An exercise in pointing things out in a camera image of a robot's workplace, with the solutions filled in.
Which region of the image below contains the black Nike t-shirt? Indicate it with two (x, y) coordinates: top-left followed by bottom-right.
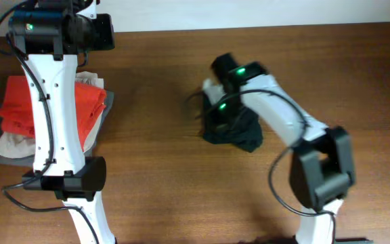
(202, 93), (263, 153)

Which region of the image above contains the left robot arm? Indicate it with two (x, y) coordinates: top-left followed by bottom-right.
(6, 0), (116, 243)

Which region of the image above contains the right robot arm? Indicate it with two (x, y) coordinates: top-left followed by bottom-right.
(201, 54), (356, 243)

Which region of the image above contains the red folded shirt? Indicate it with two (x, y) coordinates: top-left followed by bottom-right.
(0, 73), (107, 151)

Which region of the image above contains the beige folded shirt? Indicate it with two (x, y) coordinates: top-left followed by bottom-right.
(0, 71), (108, 159)

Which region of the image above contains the grey folded shirt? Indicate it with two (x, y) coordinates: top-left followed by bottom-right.
(0, 91), (114, 167)

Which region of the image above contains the left black cable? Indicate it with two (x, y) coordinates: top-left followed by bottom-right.
(0, 0), (101, 244)

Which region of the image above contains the black cable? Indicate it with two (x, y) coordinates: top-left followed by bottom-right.
(0, 0), (101, 244)
(184, 88), (337, 244)

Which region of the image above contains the right black cable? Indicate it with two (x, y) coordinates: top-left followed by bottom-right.
(184, 88), (337, 244)

